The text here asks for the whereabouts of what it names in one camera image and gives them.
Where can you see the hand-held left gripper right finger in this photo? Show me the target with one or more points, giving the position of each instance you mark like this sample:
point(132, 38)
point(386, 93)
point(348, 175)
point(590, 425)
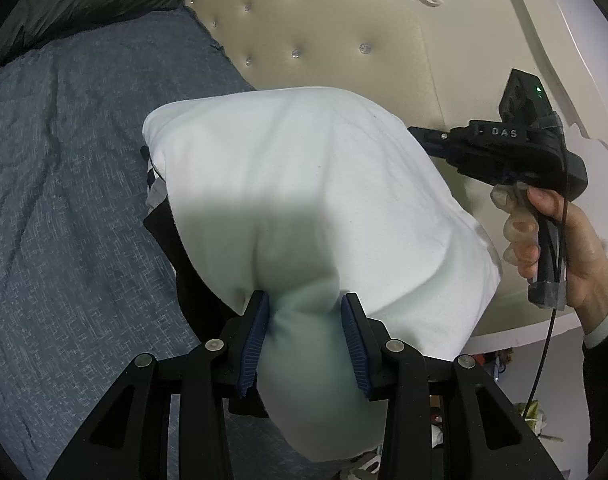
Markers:
point(355, 350)

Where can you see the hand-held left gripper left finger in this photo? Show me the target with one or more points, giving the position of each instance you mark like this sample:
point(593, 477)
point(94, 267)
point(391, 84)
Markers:
point(254, 347)

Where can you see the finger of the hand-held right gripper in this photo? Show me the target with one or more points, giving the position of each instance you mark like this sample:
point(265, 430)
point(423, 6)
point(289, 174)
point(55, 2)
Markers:
point(434, 140)

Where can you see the black grey and white garment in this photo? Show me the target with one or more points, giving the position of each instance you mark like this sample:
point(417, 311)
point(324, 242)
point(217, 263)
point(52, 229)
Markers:
point(194, 280)

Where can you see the white long-sleeve shirt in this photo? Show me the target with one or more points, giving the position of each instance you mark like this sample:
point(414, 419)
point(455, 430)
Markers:
point(309, 185)

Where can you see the person's right hand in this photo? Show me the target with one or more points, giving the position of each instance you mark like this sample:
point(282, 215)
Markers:
point(589, 260)

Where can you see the cream tufted headboard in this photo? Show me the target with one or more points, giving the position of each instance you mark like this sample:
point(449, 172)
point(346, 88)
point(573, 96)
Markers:
point(374, 35)

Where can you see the green plastic packaging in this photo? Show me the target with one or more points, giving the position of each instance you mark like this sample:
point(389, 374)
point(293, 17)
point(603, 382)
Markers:
point(534, 412)

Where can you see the bed with blue patterned sheet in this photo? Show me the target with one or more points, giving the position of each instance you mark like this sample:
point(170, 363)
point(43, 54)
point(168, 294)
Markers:
point(74, 185)

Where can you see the dark grey rolled duvet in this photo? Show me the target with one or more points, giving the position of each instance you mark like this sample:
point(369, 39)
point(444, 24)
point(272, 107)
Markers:
point(69, 0)

